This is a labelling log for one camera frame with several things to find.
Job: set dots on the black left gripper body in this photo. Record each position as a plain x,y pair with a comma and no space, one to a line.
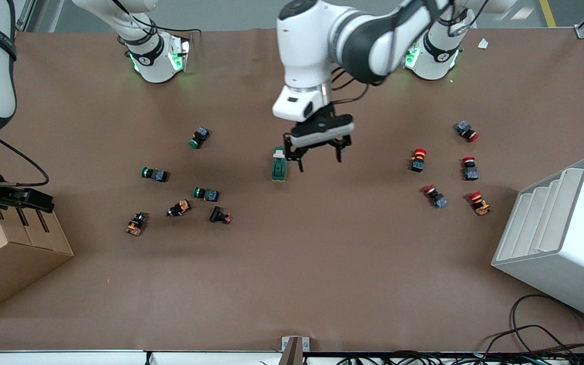
325,114

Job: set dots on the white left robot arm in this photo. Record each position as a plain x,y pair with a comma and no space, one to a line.
312,45

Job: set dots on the brown cardboard box with slots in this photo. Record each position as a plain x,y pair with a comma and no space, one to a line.
13,274

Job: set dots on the red mushroom button orange block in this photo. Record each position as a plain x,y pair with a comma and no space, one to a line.
418,162
479,204

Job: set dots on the brown paper table cover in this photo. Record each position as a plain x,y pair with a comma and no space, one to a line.
322,263

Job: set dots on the red mushroom button grey block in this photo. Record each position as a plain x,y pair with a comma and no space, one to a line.
465,129
438,198
470,172

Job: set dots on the small white paper scrap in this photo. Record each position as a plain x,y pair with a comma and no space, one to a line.
483,43

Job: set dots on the white stepped plastic bin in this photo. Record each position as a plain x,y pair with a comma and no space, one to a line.
571,263

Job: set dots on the green push button switch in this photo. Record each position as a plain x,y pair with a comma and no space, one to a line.
199,136
208,194
156,175

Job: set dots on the black switch red lamp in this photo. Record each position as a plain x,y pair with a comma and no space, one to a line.
217,215

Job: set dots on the black orange selector switch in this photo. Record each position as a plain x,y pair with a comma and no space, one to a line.
136,224
180,208

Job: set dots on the white table edge rail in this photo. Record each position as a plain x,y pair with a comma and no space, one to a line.
69,359

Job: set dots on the grey metal clamp bracket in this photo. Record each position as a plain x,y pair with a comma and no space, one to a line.
294,350

